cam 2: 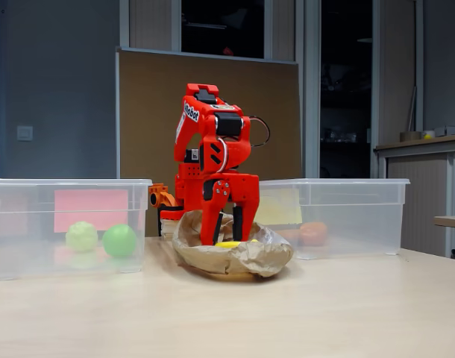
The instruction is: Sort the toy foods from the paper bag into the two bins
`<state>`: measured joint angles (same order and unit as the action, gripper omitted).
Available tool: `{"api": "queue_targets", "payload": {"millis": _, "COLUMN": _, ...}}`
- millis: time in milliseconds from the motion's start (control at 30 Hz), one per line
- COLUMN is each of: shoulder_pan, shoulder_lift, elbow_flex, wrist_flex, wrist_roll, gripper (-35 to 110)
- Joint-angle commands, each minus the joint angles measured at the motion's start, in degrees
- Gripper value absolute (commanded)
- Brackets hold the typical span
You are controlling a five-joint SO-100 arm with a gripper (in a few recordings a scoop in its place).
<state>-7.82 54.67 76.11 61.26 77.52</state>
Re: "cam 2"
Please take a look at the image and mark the yellow toy bananas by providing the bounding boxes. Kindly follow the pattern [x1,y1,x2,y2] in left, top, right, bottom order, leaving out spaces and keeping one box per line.
[214,239,259,250]

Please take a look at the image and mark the orange toy waffle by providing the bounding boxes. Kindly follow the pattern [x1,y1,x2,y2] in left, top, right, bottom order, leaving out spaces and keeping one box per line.
[274,228,301,244]

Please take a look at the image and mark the brown toy doughnut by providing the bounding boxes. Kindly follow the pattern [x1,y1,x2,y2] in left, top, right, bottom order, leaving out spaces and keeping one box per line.
[299,222,328,246]

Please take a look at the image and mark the green toy apple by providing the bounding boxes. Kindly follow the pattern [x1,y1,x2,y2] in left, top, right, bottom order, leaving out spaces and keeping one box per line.
[101,223,138,258]

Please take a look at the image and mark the light green toy grapes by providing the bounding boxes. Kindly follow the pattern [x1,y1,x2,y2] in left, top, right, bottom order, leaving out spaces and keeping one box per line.
[65,221,99,253]

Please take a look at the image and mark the yellow sticky note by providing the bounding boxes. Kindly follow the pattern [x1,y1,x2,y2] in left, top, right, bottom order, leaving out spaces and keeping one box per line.
[257,188,303,225]

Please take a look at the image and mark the clear plastic bin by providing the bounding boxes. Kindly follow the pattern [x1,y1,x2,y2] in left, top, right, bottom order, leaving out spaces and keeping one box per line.
[257,178,411,261]
[0,178,153,281]

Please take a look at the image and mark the pink sticky note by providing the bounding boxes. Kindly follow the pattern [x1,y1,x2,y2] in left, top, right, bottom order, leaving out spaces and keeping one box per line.
[54,189,130,233]

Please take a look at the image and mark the crumpled brown paper bag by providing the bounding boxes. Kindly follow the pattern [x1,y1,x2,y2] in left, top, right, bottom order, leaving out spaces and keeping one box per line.
[171,210,295,279]

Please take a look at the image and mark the wooden base block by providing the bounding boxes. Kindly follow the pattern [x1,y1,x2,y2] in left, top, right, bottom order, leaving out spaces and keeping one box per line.
[160,219,183,239]

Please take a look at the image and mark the orange table clamp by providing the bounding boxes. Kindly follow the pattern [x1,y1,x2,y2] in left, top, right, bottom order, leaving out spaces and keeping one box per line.
[148,183,180,210]

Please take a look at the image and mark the brown cork board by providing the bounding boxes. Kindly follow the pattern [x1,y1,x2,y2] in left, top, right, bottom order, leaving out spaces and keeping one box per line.
[115,46,302,238]

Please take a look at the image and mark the grey cabinet with wooden top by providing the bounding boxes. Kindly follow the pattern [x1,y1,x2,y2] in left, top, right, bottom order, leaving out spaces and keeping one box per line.
[374,133,455,258]

